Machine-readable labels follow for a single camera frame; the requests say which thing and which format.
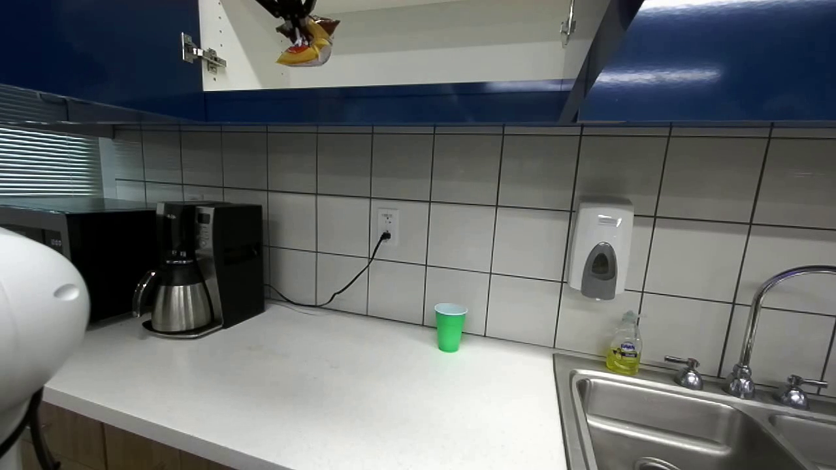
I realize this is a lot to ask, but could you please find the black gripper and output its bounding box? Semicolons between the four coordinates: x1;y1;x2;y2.
255;0;315;22

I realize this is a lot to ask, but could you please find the black microwave oven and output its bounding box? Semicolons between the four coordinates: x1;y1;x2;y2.
0;199;156;323

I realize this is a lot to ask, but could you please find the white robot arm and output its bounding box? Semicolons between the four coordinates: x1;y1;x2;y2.
0;0;88;470

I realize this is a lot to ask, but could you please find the steel coffee carafe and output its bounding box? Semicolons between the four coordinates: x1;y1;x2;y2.
134;259;215;334

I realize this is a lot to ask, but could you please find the stainless steel double sink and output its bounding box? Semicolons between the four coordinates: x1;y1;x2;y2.
550;353;836;470

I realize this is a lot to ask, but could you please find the chrome kitchen faucet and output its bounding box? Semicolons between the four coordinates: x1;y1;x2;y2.
660;263;836;413

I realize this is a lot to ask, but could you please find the steel coffee maker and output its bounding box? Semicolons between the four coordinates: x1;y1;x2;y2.
142;202;263;338

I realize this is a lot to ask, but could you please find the black power cord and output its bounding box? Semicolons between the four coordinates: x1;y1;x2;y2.
263;227;394;313

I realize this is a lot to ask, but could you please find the yellow dish soap bottle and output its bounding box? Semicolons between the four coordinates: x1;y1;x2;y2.
604;310;642;377

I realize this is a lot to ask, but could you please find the blue upper cabinet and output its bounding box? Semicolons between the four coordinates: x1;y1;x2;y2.
3;0;836;126

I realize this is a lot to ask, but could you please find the open blue cabinet door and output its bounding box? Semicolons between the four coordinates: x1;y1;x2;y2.
561;0;642;123

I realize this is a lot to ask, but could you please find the yellow red snack packet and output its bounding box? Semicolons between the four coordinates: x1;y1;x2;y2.
277;16;337;65

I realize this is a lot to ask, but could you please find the green plastic cup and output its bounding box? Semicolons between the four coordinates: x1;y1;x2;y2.
433;304;467;353

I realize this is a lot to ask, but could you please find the white wall soap dispenser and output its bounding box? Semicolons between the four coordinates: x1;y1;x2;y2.
569;202;635;300

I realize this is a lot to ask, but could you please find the white wall outlet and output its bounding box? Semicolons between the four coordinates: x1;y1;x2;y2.
373;207;399;249

